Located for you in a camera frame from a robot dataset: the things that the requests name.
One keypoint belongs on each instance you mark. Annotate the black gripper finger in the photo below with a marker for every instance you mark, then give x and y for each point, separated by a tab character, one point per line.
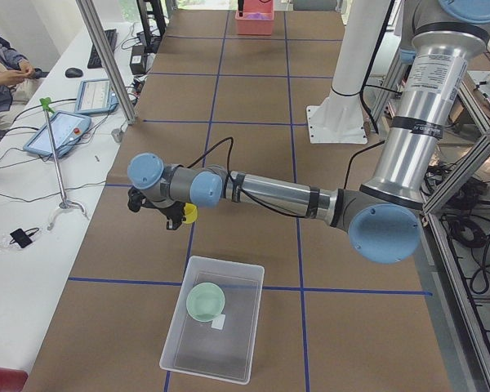
173	224

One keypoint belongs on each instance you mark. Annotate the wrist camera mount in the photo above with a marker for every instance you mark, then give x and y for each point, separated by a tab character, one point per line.
136	199

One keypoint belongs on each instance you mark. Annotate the teach pendant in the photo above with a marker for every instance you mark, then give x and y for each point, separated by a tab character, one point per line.
95	96
67	129

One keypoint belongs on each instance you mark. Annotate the right teach pendant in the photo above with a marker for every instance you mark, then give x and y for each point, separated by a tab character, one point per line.
95	96

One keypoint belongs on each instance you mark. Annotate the seated person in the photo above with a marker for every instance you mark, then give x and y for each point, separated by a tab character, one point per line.
17	84

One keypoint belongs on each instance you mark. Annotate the yellow plastic cup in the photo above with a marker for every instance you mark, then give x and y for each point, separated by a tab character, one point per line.
190	213

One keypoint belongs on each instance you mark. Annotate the aluminium frame post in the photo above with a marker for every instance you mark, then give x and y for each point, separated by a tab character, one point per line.
96	32

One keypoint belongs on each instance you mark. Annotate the left teach pendant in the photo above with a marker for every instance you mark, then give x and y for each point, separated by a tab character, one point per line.
67	129

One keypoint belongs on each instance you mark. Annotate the small black device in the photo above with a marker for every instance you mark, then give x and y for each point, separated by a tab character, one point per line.
22	237

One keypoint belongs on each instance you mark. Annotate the purple microfiber cloth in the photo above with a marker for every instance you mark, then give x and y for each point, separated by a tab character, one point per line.
258	16

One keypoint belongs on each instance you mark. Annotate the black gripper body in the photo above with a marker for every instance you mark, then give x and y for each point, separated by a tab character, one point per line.
169	213

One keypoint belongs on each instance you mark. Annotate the black computer mouse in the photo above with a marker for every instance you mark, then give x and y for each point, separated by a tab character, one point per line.
73	72

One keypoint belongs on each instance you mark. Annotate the green handled reacher grabber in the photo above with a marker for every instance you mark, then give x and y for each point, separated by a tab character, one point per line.
66	204

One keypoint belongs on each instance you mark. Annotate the clear plastic bin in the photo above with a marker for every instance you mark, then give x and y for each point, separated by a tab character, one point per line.
223	348

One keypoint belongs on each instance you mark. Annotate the pale green bowl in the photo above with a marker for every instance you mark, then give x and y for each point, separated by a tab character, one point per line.
205	302

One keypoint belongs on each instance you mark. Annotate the pink plastic bin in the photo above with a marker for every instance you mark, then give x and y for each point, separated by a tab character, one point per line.
254	27

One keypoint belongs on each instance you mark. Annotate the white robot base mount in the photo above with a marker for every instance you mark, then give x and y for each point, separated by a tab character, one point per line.
339	118

